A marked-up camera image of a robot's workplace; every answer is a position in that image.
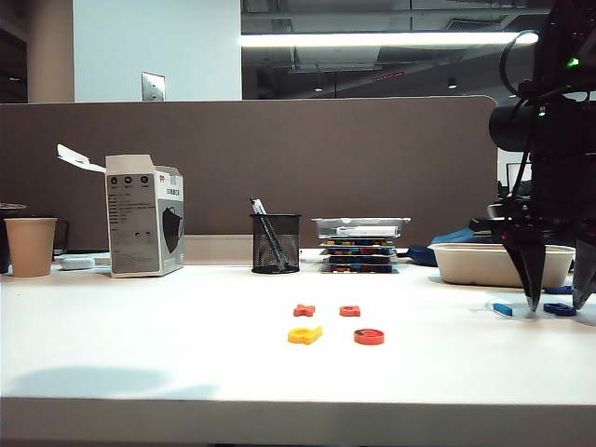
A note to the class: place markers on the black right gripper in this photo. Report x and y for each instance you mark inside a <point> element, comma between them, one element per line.
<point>563,195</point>

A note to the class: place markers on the dark blue letter g magnet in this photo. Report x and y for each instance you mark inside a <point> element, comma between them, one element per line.
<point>559,309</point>

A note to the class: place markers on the orange letter o magnet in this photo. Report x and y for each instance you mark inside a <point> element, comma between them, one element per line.
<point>361,339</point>

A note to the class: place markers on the yellow letter d magnet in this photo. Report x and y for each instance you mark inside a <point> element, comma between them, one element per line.
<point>317,334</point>

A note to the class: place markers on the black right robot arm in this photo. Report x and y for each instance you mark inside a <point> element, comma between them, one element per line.
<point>507,125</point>

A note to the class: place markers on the light blue letter l magnet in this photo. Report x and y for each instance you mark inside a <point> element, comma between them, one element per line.
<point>503,308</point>

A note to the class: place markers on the orange letter a magnet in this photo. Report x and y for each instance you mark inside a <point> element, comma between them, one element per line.
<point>356,311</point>

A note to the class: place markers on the red letter x magnet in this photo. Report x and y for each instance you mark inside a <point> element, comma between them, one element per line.
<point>305,310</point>

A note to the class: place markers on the beige oval pulp container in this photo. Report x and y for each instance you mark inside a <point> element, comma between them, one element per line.
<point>465,270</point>

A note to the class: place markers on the blue rubber slipper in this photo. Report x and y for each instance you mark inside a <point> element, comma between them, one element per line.
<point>456,237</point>

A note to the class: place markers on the computer monitor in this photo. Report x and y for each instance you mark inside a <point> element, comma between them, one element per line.
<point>511,172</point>

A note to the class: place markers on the clear plastic tray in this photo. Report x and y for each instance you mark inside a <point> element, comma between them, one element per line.
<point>358,228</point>

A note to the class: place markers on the red ceiling sign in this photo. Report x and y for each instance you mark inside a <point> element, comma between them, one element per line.
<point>387,76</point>

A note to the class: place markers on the black mesh pen holder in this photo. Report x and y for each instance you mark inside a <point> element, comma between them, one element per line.
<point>275,247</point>

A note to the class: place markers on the long ceiling light strip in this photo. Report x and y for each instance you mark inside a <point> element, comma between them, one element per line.
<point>372,40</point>

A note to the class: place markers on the black white pen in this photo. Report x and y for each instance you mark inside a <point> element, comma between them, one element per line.
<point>256,205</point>

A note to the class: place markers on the brown fabric desk divider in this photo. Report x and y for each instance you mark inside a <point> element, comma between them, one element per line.
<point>186,153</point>

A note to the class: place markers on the grey white mask box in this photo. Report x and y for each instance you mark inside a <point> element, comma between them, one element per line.
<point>135,223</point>

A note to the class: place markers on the small white plastic case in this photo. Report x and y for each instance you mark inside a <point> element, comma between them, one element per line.
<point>77,263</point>

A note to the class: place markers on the tan paper cup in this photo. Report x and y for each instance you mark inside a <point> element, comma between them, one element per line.
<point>31,249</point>

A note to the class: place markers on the beige round column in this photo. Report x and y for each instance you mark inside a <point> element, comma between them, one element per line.
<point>50,51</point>

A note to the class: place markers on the silver wall plate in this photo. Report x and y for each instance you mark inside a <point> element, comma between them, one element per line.
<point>153,87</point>

